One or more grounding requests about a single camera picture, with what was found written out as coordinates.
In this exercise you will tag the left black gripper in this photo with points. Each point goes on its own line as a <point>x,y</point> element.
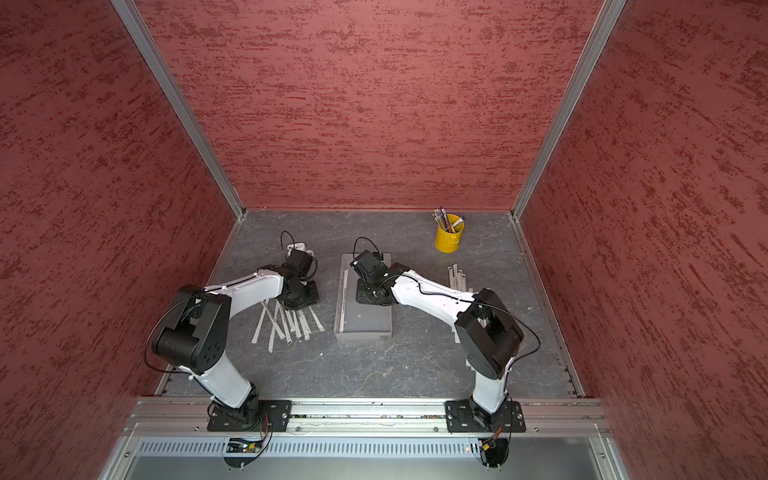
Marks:
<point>312,299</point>

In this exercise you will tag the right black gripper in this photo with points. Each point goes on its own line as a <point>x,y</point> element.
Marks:
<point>363,297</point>

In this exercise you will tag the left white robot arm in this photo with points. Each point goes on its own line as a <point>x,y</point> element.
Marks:
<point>191,336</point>

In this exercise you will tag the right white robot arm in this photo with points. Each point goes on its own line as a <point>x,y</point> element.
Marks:
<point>492,338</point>

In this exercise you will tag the left pile wrapped straw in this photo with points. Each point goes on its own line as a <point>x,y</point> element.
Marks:
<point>284,323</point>
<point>279,332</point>
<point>297,326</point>
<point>258,329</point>
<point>309,322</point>

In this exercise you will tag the pile wrapped straw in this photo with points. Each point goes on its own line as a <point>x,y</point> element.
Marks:
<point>460,279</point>
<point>284,323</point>
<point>279,332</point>
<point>297,326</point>
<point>309,322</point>
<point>258,329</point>
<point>452,278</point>

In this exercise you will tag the right pile wrapped straw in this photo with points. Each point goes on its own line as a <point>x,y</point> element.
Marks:
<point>460,279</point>
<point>452,278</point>

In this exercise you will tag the yellow pen holder cup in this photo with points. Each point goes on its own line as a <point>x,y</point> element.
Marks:
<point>449,241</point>

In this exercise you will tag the pens in yellow cup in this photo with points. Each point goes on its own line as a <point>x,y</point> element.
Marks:
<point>446,222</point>

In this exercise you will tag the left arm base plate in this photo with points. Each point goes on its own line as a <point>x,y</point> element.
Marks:
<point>267,415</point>

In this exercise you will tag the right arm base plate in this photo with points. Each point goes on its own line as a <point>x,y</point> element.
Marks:
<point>464,416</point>

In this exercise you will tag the aluminium front rail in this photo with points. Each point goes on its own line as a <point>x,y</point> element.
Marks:
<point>372,417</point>

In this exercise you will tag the right aluminium corner post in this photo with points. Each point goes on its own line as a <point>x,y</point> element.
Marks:
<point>604,24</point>

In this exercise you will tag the aluminium corner post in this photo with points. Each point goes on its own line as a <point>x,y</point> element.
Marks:
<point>604,24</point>
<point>136,27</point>

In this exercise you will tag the left aluminium corner post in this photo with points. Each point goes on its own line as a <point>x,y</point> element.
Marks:
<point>136,27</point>

